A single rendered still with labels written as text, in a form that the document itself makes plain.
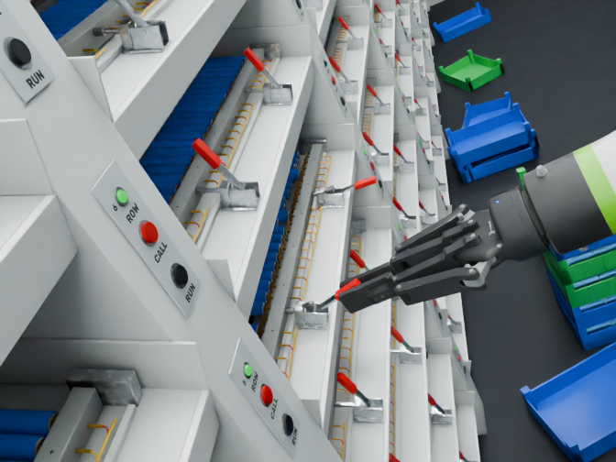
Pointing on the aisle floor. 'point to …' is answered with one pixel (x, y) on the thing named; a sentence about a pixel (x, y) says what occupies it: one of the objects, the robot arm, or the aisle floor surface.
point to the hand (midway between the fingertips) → (369, 288)
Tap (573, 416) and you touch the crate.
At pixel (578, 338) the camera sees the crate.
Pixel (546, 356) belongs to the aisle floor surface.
